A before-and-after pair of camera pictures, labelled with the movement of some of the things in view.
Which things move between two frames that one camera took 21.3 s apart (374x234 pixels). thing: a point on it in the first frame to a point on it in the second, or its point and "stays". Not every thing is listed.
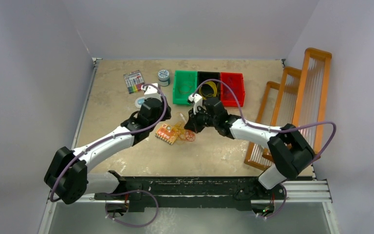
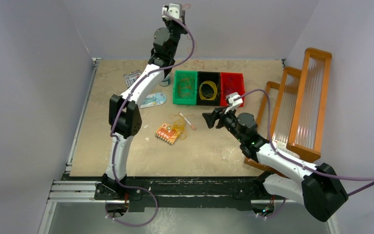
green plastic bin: x=185 y=85 stays
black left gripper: x=167 y=115 to x=166 y=22
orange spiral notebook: x=166 y=133 stays
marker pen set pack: x=134 y=81 stays
